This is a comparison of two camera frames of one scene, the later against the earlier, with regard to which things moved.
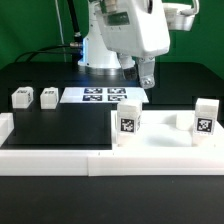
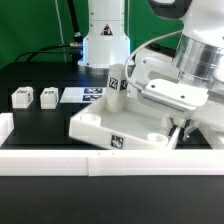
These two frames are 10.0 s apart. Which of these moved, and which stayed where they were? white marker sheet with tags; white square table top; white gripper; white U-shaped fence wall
Moved: white gripper; white square table top
Stayed: white U-shaped fence wall; white marker sheet with tags
